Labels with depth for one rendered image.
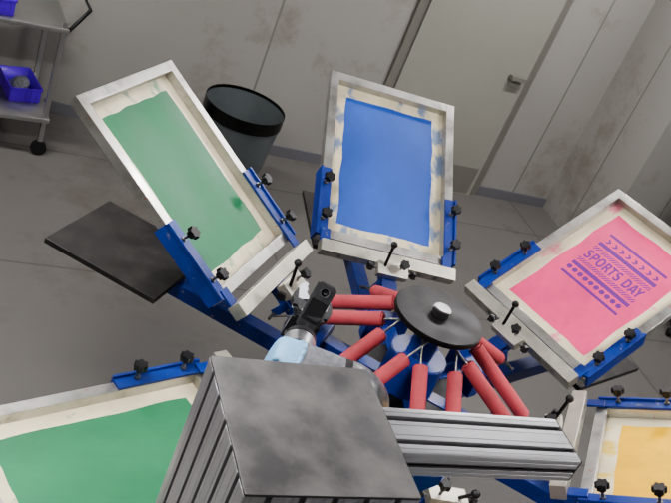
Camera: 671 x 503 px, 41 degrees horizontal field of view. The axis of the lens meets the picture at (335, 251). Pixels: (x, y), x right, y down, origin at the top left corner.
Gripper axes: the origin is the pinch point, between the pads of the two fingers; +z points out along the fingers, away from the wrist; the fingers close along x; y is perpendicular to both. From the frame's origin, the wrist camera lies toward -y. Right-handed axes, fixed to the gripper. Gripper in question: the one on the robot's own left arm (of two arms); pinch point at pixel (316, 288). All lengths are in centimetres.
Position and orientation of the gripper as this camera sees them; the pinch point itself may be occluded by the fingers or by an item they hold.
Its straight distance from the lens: 217.7
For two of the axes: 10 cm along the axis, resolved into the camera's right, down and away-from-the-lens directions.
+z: 1.2, -4.8, 8.7
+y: -4.7, 7.5, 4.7
